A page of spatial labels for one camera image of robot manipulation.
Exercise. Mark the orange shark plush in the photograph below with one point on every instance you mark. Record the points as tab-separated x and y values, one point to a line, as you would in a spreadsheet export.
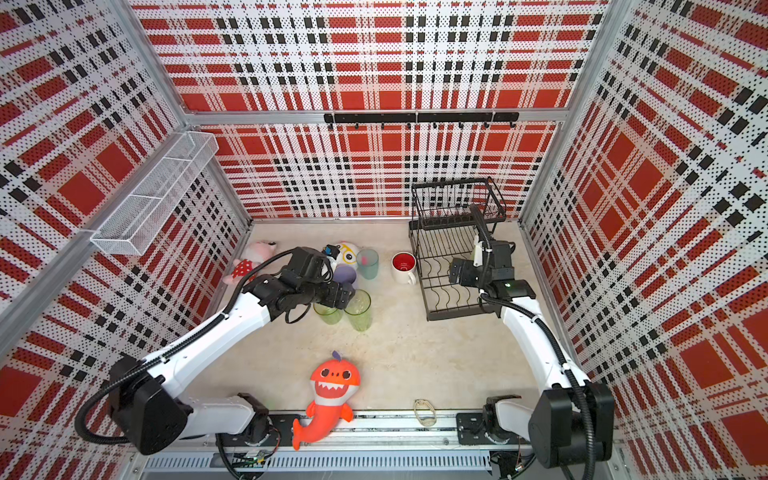
333	383

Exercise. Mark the white mug red inside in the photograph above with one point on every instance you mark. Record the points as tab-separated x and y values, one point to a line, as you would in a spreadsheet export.
404	268

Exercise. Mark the rubber band loop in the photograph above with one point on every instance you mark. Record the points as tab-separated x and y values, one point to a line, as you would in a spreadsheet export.
425	413

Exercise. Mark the teal translucent plastic cup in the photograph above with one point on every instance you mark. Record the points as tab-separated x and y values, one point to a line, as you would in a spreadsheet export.
368	263

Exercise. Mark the pink plush yellow glasses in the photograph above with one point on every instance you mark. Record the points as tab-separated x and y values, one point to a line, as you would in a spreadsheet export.
343	253

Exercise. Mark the pink pig plush red dress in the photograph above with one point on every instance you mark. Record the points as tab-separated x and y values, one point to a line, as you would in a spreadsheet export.
253	255

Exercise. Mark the black wire dish rack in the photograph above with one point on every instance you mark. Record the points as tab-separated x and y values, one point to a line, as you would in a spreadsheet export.
443	228

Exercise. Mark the purple plastic cup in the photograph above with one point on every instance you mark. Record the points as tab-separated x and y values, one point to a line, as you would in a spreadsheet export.
345	274

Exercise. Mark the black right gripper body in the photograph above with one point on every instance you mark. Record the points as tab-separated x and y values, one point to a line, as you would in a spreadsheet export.
471	275

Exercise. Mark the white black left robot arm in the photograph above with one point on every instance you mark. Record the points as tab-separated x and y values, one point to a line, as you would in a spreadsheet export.
150	405

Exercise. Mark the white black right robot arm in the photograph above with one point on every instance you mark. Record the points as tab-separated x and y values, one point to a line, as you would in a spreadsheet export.
572	421

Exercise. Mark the tall green plastic cup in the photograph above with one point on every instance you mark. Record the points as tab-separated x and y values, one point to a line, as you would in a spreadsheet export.
359	311

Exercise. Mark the black wall hook rail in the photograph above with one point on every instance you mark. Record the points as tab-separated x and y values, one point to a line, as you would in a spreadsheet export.
357	119

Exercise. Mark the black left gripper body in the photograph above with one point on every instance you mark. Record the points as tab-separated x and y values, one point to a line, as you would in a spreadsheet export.
327	293

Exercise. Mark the short green plastic cup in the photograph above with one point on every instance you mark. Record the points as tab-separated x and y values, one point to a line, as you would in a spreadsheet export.
329	315

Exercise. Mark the white wire wall basket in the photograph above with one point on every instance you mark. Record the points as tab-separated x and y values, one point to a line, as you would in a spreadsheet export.
138	219

